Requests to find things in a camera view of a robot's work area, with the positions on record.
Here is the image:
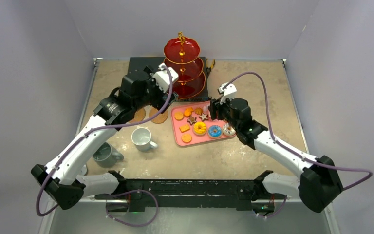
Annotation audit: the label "left woven rattan coaster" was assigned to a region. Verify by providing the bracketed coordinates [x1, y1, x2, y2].
[128, 108, 146, 123]

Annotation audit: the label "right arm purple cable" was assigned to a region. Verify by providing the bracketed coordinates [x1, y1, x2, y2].
[219, 71, 374, 219]

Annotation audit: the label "round biscuit near fish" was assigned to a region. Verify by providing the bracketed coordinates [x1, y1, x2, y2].
[174, 112, 185, 121]

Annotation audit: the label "white iced star cookie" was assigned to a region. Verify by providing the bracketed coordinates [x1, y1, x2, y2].
[199, 113, 209, 121]

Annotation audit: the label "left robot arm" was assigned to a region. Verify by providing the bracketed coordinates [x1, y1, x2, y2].
[31, 64, 179, 210]

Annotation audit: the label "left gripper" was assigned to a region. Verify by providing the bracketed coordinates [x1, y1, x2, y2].
[133, 66, 177, 113]

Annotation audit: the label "brown centred star cookie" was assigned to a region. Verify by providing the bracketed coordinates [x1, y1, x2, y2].
[187, 116, 197, 126]

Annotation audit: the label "pink serving tray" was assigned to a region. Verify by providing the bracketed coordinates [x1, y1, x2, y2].
[170, 101, 236, 147]

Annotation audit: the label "round biscuit tray corner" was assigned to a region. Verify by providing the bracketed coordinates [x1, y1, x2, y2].
[181, 133, 192, 143]

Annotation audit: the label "white chocolate donut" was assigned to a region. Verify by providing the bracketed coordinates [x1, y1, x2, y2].
[222, 123, 236, 137]

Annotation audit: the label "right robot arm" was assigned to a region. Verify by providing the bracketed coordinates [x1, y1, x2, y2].
[208, 98, 343, 213]

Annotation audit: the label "dark network switch box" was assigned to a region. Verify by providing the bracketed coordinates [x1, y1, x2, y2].
[128, 57, 212, 102]

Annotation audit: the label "square yellow biscuit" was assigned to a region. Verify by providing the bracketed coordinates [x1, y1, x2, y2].
[179, 124, 190, 133]

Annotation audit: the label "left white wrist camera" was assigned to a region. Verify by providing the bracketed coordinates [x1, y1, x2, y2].
[152, 63, 179, 93]

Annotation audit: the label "swirl butter cookie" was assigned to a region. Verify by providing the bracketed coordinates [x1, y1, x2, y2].
[194, 108, 204, 116]

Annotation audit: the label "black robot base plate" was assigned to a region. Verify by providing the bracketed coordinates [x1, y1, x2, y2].
[95, 179, 284, 214]

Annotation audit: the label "woven rattan coaster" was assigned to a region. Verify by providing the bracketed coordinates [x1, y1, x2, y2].
[149, 108, 168, 124]
[128, 108, 146, 123]

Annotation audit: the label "grey ceramic mug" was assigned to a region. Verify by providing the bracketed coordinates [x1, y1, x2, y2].
[92, 142, 124, 168]

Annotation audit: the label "blue frosted donut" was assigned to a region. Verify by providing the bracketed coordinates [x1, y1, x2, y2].
[207, 125, 223, 139]

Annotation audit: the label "orange fish shaped cake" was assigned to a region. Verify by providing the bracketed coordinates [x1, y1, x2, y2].
[184, 107, 194, 117]

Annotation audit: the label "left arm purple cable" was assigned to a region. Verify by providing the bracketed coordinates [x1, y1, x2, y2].
[35, 64, 174, 226]

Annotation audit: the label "white ceramic mug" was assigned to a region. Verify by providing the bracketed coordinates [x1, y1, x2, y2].
[131, 127, 158, 152]

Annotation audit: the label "red three-tier cake stand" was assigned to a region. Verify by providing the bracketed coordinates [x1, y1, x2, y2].
[163, 32, 206, 99]

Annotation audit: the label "yellow frosted donut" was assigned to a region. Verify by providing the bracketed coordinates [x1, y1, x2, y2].
[193, 121, 207, 136]

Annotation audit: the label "pink silicone metal tongs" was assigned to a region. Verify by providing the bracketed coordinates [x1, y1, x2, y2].
[203, 105, 210, 117]

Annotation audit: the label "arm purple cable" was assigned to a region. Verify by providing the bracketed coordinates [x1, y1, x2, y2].
[219, 71, 374, 219]
[35, 64, 174, 226]

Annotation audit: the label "aluminium frame rail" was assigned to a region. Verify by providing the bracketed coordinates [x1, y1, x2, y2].
[48, 179, 332, 203]

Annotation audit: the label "right woven rattan coaster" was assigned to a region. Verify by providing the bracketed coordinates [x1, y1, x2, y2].
[149, 108, 168, 124]

